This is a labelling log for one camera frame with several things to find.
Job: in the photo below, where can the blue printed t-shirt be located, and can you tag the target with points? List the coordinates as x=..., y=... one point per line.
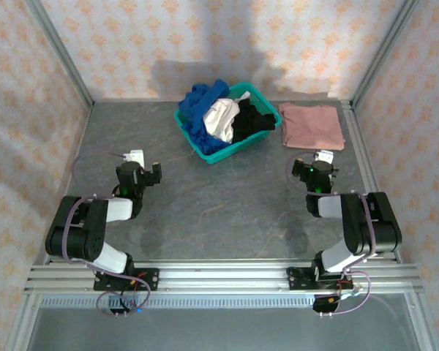
x=195, y=106

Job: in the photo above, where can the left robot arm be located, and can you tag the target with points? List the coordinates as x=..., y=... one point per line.
x=77, y=226

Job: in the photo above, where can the aluminium side rail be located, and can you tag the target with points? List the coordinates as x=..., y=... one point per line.
x=369, y=175

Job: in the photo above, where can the teal plastic basket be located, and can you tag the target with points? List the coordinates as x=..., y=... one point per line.
x=219, y=155

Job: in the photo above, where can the aluminium lower frame post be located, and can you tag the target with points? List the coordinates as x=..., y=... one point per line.
x=424, y=325
x=22, y=325

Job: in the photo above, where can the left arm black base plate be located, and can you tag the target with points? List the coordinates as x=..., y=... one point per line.
x=150, y=279

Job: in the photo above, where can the pink t-shirt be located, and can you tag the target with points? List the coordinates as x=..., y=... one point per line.
x=311, y=126

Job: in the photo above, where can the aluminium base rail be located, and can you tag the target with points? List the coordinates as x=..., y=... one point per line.
x=223, y=278

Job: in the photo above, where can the white t-shirt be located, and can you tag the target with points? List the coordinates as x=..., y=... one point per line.
x=219, y=117

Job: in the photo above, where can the aluminium frame post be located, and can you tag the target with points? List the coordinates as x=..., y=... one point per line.
x=22, y=325
x=384, y=47
x=424, y=325
x=58, y=47

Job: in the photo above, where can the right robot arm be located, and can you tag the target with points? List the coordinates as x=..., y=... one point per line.
x=358, y=223

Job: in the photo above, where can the black connector box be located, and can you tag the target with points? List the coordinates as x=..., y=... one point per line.
x=323, y=305
x=119, y=312

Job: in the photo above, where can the black t-shirt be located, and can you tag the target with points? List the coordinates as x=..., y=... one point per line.
x=250, y=122

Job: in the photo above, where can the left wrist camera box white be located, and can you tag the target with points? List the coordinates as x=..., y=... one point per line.
x=137, y=156

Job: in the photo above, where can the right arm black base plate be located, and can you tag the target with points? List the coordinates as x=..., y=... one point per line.
x=296, y=281

